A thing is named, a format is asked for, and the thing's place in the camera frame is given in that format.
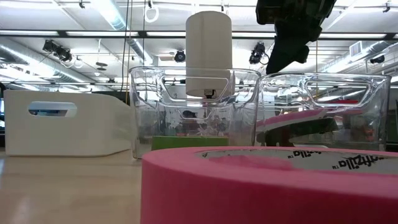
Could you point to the silver ceiling duct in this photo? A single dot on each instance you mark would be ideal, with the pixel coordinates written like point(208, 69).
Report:
point(37, 70)
point(136, 46)
point(367, 49)

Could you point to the white plastic bin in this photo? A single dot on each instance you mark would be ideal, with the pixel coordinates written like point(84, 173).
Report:
point(77, 137)

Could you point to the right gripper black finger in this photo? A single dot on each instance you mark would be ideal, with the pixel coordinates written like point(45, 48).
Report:
point(287, 56)

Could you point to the black ceiling spotlight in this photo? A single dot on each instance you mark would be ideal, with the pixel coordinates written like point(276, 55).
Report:
point(179, 56)
point(257, 53)
point(57, 51)
point(377, 59)

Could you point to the clear plastic bin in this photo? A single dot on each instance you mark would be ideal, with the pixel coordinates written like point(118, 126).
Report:
point(146, 124)
point(373, 130)

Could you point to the black stapler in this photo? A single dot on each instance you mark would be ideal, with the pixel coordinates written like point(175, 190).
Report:
point(295, 132)

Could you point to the white paper cup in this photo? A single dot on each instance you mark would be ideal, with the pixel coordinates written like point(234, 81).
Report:
point(208, 46)

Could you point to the green tape roll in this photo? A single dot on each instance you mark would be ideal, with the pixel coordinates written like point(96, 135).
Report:
point(186, 142)

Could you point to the pink tape roll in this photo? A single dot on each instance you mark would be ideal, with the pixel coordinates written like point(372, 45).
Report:
point(248, 193)

